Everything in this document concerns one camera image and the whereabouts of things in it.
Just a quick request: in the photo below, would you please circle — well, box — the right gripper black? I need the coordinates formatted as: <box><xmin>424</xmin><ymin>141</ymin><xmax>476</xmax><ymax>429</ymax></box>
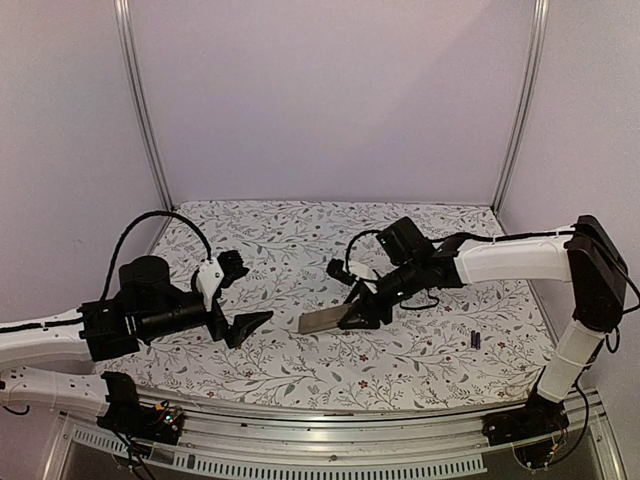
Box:
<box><xmin>337</xmin><ymin>259</ymin><xmax>423</xmax><ymax>329</ymax></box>

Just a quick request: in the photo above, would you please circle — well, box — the grey remote control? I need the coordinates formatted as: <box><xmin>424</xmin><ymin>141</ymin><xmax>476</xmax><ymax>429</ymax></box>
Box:
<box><xmin>298</xmin><ymin>304</ymin><xmax>352</xmax><ymax>335</ymax></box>

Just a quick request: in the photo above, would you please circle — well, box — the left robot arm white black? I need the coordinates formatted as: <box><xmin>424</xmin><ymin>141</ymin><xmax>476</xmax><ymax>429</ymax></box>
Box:
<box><xmin>1</xmin><ymin>250</ymin><xmax>273</xmax><ymax>434</ymax></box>

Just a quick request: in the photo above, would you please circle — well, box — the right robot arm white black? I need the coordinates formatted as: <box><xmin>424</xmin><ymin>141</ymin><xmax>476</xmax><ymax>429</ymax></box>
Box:
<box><xmin>327</xmin><ymin>215</ymin><xmax>632</xmax><ymax>436</ymax></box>

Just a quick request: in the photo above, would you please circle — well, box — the floral patterned table mat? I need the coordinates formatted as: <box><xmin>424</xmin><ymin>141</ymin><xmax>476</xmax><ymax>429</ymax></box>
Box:
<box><xmin>98</xmin><ymin>201</ymin><xmax>554</xmax><ymax>410</ymax></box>

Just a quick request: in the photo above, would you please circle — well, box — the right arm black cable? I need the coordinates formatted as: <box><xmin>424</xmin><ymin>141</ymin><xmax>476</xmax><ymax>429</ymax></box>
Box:
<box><xmin>344</xmin><ymin>228</ymin><xmax>384</xmax><ymax>274</ymax></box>

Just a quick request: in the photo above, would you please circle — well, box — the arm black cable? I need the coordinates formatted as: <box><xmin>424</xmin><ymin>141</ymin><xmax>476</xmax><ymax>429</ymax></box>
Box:
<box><xmin>99</xmin><ymin>210</ymin><xmax>215</xmax><ymax>301</ymax></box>
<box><xmin>344</xmin><ymin>228</ymin><xmax>384</xmax><ymax>274</ymax></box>

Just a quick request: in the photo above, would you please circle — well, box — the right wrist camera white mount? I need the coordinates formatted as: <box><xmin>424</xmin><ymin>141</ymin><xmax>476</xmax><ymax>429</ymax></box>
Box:
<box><xmin>345</xmin><ymin>260</ymin><xmax>380</xmax><ymax>284</ymax></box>

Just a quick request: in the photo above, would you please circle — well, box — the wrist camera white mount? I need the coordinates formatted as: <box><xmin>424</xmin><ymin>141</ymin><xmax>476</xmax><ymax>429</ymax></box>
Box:
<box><xmin>195</xmin><ymin>259</ymin><xmax>224</xmax><ymax>312</ymax></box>
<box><xmin>345</xmin><ymin>260</ymin><xmax>380</xmax><ymax>284</ymax></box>

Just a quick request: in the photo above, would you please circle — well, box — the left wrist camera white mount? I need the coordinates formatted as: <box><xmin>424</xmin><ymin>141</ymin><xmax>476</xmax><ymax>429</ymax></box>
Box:
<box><xmin>195</xmin><ymin>259</ymin><xmax>224</xmax><ymax>312</ymax></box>

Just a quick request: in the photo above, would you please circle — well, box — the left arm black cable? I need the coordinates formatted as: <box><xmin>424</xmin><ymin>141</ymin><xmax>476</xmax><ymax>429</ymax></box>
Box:
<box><xmin>99</xmin><ymin>210</ymin><xmax>215</xmax><ymax>301</ymax></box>

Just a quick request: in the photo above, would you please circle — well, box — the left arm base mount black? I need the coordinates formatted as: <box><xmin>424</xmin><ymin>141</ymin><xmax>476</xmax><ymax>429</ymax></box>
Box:
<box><xmin>97</xmin><ymin>372</ymin><xmax>185</xmax><ymax>445</ymax></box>

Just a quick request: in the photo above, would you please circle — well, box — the aluminium front rail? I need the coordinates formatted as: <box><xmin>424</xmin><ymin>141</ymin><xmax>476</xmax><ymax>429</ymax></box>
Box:
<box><xmin>43</xmin><ymin>388</ymin><xmax>634</xmax><ymax>479</ymax></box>

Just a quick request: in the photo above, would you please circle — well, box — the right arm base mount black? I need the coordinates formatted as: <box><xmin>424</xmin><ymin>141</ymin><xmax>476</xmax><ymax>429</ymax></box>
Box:
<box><xmin>482</xmin><ymin>393</ymin><xmax>569</xmax><ymax>470</ymax></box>

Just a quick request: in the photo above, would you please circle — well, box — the left aluminium frame post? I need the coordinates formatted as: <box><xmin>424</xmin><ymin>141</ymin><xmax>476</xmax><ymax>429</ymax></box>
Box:
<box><xmin>113</xmin><ymin>0</ymin><xmax>175</xmax><ymax>210</ymax></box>

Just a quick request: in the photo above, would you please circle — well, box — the aluminium frame post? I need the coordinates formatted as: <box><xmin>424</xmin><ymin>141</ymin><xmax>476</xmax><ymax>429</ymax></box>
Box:
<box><xmin>491</xmin><ymin>0</ymin><xmax>550</xmax><ymax>217</ymax></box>
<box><xmin>113</xmin><ymin>0</ymin><xmax>175</xmax><ymax>210</ymax></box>

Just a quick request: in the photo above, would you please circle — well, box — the right aluminium frame post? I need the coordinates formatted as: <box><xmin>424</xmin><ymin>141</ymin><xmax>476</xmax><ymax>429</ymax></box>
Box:
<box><xmin>491</xmin><ymin>0</ymin><xmax>550</xmax><ymax>217</ymax></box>

